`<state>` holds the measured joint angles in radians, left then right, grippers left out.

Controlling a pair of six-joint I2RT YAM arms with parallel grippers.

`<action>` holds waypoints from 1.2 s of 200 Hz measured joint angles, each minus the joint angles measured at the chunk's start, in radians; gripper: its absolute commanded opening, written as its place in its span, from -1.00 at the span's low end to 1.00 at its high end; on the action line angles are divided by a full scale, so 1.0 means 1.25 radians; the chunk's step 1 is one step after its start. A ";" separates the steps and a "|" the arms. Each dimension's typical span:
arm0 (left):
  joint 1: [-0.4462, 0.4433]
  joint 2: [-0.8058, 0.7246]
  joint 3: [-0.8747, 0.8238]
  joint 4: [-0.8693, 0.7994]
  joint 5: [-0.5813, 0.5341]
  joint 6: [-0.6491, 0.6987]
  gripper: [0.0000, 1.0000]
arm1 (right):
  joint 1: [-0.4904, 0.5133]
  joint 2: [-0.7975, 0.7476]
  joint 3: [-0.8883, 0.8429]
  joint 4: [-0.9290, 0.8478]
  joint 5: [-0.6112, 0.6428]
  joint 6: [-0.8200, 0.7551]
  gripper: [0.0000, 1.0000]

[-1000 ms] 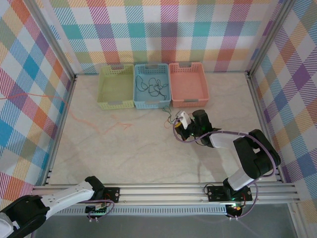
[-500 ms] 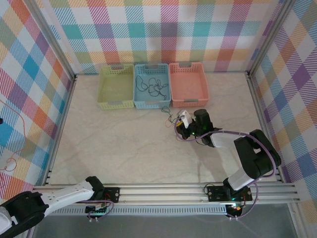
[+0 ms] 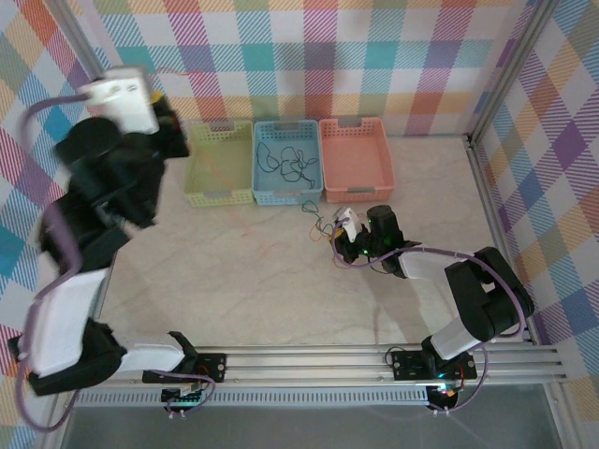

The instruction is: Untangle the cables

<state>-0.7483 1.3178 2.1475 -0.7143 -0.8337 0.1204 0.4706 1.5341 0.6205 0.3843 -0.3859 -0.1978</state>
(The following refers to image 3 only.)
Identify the thin green cable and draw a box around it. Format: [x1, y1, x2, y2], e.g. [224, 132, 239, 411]
[301, 199, 334, 238]

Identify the thin black cable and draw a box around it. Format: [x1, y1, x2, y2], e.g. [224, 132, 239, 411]
[255, 142, 319, 191]

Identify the pink plastic basket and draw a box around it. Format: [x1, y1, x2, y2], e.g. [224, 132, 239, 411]
[318, 116, 398, 203]

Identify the green plastic basket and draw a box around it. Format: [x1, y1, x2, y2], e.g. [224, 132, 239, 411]
[182, 120, 256, 208]

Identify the blue plastic basket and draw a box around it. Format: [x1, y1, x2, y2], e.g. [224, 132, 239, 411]
[251, 119, 325, 207]

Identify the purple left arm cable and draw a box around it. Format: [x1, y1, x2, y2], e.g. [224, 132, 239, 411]
[16, 91, 219, 431]

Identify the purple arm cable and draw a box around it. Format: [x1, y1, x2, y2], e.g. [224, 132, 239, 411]
[16, 91, 219, 431]
[329, 222, 528, 415]

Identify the aluminium frame post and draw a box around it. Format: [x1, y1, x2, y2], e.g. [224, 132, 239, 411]
[55, 0, 146, 151]
[467, 0, 562, 146]

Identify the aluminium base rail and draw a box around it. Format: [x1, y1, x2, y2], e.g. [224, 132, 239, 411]
[51, 344, 562, 390]

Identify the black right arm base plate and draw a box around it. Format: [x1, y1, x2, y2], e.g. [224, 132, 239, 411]
[390, 348, 478, 381]

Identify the grey slotted cable duct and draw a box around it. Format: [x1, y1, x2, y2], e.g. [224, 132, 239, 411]
[74, 390, 431, 407]

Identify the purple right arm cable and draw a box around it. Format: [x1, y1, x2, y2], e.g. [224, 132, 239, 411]
[329, 222, 528, 415]

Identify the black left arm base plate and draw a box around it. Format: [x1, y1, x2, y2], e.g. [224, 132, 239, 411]
[142, 353, 228, 385]

